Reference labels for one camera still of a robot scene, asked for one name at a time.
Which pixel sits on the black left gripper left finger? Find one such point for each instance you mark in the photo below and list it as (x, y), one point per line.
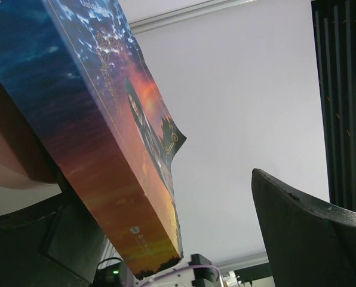
(56, 242)

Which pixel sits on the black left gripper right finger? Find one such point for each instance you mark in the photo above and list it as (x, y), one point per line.
(308, 241)

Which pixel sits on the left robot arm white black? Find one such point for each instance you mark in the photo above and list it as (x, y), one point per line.
(198, 271)

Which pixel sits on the blue Jane Eyre book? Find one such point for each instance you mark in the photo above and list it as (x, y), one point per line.
(77, 74)

